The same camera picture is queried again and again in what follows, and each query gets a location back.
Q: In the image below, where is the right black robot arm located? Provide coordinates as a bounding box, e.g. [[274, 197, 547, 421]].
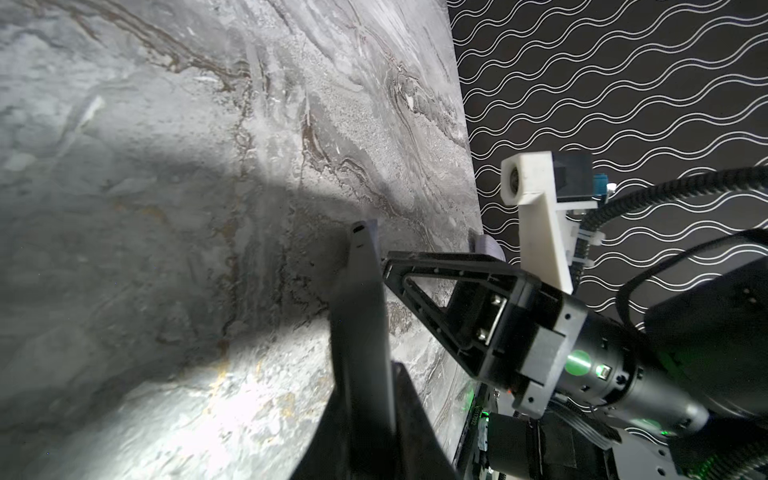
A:
[[384, 152, 767, 479]]

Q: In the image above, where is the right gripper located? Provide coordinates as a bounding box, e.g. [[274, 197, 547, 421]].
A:
[[383, 251, 586, 417]]

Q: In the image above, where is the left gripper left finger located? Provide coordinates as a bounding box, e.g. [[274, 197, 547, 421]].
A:
[[291, 395, 360, 479]]

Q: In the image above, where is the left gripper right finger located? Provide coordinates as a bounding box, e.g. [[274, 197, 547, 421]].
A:
[[392, 362, 458, 480]]

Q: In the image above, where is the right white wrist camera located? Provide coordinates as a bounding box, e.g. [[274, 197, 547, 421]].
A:
[[500, 151, 608, 294]]

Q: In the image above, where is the lavender cloth pad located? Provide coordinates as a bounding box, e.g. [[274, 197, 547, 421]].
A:
[[469, 231, 506, 262]]

